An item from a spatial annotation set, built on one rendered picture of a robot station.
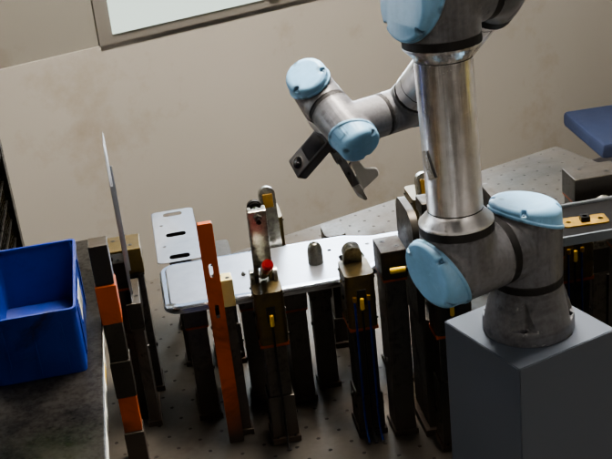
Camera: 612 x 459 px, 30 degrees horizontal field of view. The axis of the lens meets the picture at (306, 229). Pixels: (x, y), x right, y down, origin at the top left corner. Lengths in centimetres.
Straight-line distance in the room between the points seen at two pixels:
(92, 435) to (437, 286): 62
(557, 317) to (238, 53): 249
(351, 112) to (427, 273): 34
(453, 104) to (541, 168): 198
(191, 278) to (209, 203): 185
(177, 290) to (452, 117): 92
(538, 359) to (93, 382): 77
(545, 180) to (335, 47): 119
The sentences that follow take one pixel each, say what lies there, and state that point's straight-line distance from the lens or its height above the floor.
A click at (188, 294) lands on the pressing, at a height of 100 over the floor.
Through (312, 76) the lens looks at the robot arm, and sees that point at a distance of 196.
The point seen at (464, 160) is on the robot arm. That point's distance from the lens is 168.
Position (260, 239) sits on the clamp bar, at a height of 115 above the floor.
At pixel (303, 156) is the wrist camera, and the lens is 214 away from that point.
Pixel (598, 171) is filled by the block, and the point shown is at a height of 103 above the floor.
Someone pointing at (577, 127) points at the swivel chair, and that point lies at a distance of 466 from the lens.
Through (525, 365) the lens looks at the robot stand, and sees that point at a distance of 184.
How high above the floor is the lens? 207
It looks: 25 degrees down
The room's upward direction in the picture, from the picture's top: 6 degrees counter-clockwise
